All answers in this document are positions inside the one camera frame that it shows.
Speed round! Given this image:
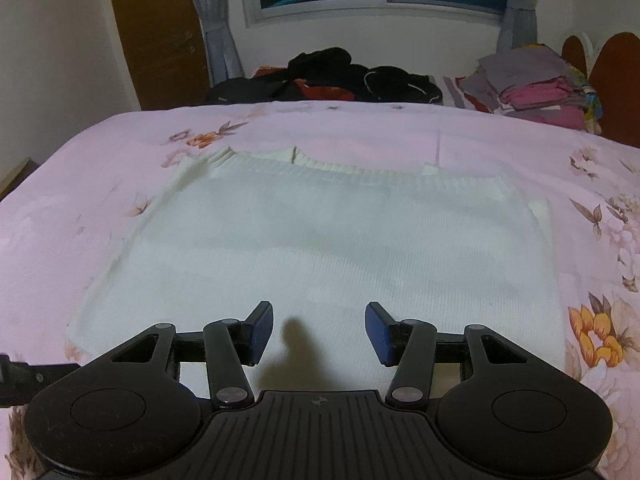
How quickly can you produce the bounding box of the white knit sweater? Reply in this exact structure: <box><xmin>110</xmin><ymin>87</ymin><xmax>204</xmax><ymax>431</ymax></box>
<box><xmin>68</xmin><ymin>150</ymin><xmax>565</xmax><ymax>389</ymax></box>

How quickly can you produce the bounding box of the stack of folded clothes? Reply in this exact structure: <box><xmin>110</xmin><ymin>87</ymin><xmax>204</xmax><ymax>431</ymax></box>
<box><xmin>456</xmin><ymin>44</ymin><xmax>602</xmax><ymax>134</ymax></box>

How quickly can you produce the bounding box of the pile of black clothes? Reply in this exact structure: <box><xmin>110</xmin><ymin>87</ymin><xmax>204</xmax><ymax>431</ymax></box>
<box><xmin>205</xmin><ymin>47</ymin><xmax>442</xmax><ymax>105</ymax></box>

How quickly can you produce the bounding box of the pink floral bed sheet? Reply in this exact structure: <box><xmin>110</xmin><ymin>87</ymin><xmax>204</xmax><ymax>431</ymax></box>
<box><xmin>1</xmin><ymin>102</ymin><xmax>639</xmax><ymax>479</ymax></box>

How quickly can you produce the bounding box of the striped pillow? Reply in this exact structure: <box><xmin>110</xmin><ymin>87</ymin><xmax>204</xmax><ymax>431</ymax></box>
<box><xmin>430</xmin><ymin>76</ymin><xmax>490</xmax><ymax>113</ymax></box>

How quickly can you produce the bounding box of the red and white headboard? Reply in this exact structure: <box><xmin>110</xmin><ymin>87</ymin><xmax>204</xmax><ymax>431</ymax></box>
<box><xmin>561</xmin><ymin>32</ymin><xmax>640</xmax><ymax>148</ymax></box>

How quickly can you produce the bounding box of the brown wooden door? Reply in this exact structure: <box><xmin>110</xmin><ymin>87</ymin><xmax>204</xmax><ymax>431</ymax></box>
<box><xmin>111</xmin><ymin>0</ymin><xmax>209</xmax><ymax>110</ymax></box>

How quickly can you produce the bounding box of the right blue-grey curtain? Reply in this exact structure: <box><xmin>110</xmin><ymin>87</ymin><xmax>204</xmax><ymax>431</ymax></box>
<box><xmin>497</xmin><ymin>0</ymin><xmax>538</xmax><ymax>52</ymax></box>

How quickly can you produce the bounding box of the blue-grey curtain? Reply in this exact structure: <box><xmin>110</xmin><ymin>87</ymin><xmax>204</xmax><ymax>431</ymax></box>
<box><xmin>192</xmin><ymin>0</ymin><xmax>244</xmax><ymax>87</ymax></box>
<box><xmin>497</xmin><ymin>0</ymin><xmax>538</xmax><ymax>52</ymax></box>

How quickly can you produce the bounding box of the left blue-grey curtain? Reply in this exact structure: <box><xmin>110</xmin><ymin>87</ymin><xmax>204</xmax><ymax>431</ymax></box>
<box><xmin>192</xmin><ymin>0</ymin><xmax>244</xmax><ymax>87</ymax></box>

